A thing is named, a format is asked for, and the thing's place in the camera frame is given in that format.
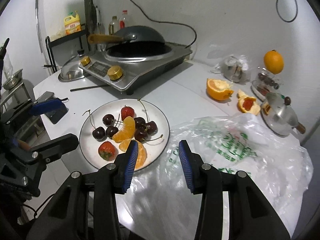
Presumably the steel dome lid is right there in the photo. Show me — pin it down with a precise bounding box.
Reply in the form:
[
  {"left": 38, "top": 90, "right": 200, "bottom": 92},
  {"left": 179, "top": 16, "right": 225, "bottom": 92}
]
[{"left": 58, "top": 49, "right": 89, "bottom": 82}]

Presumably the black phone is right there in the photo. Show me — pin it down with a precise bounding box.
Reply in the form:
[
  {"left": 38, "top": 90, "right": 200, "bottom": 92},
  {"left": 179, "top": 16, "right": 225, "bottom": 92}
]
[{"left": 36, "top": 91, "right": 69, "bottom": 125}]

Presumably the large orange segment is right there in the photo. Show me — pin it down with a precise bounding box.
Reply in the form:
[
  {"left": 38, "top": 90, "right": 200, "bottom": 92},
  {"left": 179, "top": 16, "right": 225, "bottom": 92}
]
[{"left": 119, "top": 139, "right": 147, "bottom": 170}]

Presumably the clear printed plastic bag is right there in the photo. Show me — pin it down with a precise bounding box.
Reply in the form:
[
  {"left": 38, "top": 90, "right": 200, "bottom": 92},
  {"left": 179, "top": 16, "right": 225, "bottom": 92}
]
[{"left": 117, "top": 114, "right": 313, "bottom": 239}]

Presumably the yellow detergent jug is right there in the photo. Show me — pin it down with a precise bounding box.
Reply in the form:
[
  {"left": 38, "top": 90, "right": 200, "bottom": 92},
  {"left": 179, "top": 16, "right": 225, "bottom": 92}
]
[{"left": 63, "top": 11, "right": 82, "bottom": 35}]

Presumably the small orange segment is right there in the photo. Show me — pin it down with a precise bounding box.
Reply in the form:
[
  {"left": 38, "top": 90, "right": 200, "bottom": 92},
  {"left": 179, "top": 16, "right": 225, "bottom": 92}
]
[{"left": 112, "top": 116, "right": 136, "bottom": 143}]

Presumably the clear container with cherries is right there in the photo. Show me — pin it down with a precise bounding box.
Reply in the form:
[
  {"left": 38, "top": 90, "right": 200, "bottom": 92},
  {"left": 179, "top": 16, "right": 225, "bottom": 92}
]
[{"left": 251, "top": 67, "right": 283, "bottom": 101}]

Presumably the dark cherry with stem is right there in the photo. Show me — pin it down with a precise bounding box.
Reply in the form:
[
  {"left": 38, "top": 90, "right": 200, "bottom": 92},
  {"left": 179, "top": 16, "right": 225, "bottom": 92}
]
[
  {"left": 83, "top": 109, "right": 106, "bottom": 142},
  {"left": 134, "top": 117, "right": 146, "bottom": 129}
]

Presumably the oil bottle yellow cap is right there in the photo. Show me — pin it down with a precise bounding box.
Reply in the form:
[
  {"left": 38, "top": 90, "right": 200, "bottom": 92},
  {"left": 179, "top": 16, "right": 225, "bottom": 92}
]
[{"left": 108, "top": 16, "right": 120, "bottom": 35}]

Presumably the whole orange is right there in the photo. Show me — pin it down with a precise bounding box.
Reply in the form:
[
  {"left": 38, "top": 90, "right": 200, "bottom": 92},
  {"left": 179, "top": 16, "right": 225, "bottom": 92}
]
[{"left": 264, "top": 50, "right": 284, "bottom": 75}]

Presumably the small red strawberry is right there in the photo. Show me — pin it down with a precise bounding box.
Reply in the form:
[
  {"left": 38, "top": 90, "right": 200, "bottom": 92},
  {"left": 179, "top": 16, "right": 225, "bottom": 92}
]
[{"left": 120, "top": 106, "right": 135, "bottom": 121}]

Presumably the half peeled orange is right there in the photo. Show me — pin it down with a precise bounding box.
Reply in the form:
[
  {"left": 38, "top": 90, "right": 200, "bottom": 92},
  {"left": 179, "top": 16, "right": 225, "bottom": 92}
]
[{"left": 206, "top": 79, "right": 234, "bottom": 101}]

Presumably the black power cable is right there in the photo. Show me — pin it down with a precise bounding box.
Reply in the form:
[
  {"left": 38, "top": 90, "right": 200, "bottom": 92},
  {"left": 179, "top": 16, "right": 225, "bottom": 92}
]
[{"left": 111, "top": 0, "right": 198, "bottom": 49}]

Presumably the black metal rack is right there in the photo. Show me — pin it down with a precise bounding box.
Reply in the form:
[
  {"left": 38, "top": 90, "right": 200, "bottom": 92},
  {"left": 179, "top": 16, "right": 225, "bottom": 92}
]
[{"left": 43, "top": 23, "right": 89, "bottom": 74}]

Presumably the orange peel piece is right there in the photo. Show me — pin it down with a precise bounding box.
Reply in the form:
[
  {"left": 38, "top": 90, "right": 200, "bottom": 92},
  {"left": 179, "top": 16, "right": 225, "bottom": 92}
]
[{"left": 237, "top": 90, "right": 261, "bottom": 115}]

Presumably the black chopstick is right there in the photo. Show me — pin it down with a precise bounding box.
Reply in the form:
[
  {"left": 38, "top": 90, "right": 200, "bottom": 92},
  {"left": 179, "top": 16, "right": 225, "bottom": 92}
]
[{"left": 70, "top": 85, "right": 109, "bottom": 92}]

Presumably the oil bottle red cap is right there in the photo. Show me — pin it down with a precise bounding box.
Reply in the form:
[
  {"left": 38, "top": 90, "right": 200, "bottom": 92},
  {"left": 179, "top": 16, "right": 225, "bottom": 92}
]
[{"left": 119, "top": 10, "right": 130, "bottom": 29}]

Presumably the white round plate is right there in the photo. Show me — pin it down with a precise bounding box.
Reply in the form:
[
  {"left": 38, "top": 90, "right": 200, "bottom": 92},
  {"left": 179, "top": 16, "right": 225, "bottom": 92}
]
[{"left": 80, "top": 99, "right": 170, "bottom": 171}]

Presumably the black wok with wooden handle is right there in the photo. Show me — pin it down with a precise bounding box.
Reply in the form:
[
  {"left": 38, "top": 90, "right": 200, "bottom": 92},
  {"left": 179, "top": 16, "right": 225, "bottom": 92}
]
[{"left": 87, "top": 25, "right": 171, "bottom": 58}]

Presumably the black wall cable loop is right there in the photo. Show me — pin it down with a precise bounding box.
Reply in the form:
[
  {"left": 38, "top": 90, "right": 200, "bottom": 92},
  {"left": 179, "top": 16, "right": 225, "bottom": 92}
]
[{"left": 275, "top": 0, "right": 299, "bottom": 23}]

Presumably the silver induction cooker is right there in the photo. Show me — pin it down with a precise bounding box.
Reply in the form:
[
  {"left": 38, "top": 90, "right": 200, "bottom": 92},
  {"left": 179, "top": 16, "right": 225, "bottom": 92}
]
[{"left": 80, "top": 42, "right": 192, "bottom": 94}]

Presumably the small steel pot with lid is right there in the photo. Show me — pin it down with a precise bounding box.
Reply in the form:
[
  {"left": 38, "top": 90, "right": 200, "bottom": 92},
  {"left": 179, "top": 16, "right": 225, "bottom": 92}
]
[{"left": 261, "top": 93, "right": 306, "bottom": 137}]

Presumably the steel cup in plastic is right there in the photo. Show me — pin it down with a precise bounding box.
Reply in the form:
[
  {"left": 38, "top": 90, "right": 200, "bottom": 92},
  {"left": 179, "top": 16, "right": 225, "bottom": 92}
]
[{"left": 211, "top": 54, "right": 252, "bottom": 83}]

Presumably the large red strawberry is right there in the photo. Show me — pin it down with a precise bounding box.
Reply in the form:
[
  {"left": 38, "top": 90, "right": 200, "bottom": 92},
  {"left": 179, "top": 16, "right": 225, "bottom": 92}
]
[{"left": 98, "top": 141, "right": 117, "bottom": 161}]

